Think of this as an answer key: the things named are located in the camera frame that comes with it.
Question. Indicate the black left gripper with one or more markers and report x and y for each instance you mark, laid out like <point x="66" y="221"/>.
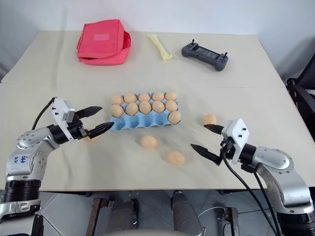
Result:
<point x="76" y="130"/>

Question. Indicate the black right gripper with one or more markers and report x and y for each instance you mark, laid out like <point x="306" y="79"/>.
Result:
<point x="226" y="147"/>

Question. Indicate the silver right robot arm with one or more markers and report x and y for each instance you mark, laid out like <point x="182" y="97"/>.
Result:
<point x="283" y="172"/>

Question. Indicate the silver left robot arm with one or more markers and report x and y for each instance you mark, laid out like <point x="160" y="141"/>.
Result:
<point x="27" y="143"/>

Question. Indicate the blue egg carton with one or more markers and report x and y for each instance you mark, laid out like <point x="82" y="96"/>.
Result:
<point x="137" y="123"/>

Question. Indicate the beige egg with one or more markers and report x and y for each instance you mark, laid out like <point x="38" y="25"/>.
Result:
<point x="117" y="110"/>
<point x="148" y="141"/>
<point x="145" y="107"/>
<point x="158" y="96"/>
<point x="175" y="157"/>
<point x="170" y="95"/>
<point x="144" y="97"/>
<point x="158" y="106"/>
<point x="92" y="139"/>
<point x="116" y="99"/>
<point x="130" y="97"/>
<point x="132" y="109"/>
<point x="171" y="105"/>
<point x="210" y="119"/>
<point x="174" y="117"/>

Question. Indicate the red fabric bag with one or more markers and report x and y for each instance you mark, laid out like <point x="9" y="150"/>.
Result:
<point x="101" y="41"/>

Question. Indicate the dark rounded shape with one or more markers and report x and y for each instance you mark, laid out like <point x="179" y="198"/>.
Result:
<point x="125" y="216"/>
<point x="184" y="214"/>

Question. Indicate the rusty metal table leg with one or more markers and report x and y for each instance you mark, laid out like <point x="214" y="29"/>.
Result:
<point x="96" y="216"/>
<point x="231" y="221"/>

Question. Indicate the grey handheld controller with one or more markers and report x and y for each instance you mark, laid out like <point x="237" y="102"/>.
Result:
<point x="204" y="55"/>

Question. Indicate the pale yellow packet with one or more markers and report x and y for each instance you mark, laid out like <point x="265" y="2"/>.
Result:
<point x="161" y="48"/>

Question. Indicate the black chair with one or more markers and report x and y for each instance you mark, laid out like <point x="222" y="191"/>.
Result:
<point x="301" y="91"/>

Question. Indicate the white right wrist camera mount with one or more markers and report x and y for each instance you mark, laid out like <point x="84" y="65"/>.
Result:
<point x="236" y="134"/>

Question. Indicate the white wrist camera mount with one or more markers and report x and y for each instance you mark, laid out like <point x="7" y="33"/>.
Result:
<point x="236" y="134"/>
<point x="60" y="104"/>

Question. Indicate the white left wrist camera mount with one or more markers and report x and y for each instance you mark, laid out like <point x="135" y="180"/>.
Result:
<point x="60" y="104"/>

